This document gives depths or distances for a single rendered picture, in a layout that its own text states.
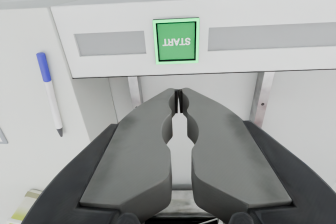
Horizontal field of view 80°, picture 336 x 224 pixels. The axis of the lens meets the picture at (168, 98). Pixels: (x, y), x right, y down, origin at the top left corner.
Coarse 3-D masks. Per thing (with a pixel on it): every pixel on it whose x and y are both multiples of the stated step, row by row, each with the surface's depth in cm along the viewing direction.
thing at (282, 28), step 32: (96, 0) 28; (128, 0) 26; (160, 0) 24; (192, 0) 23; (224, 0) 23; (256, 0) 23; (288, 0) 23; (320, 0) 23; (64, 32) 25; (96, 32) 25; (128, 32) 26; (224, 32) 25; (256, 32) 25; (288, 32) 25; (320, 32) 25; (96, 64) 28; (128, 64) 27; (160, 64) 27; (192, 64) 27; (224, 64) 27; (256, 64) 27; (288, 64) 27; (320, 64) 27
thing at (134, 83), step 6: (132, 78) 41; (138, 78) 42; (132, 84) 41; (138, 84) 42; (132, 90) 42; (138, 90) 42; (132, 96) 43; (138, 96) 43; (132, 102) 44; (138, 102) 44; (132, 108) 44
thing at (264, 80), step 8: (264, 72) 39; (272, 72) 39; (256, 80) 43; (264, 80) 40; (272, 80) 40; (256, 88) 43; (264, 88) 41; (256, 96) 44; (264, 96) 42; (256, 104) 44; (264, 104) 43; (256, 112) 44; (264, 112) 44; (256, 120) 45
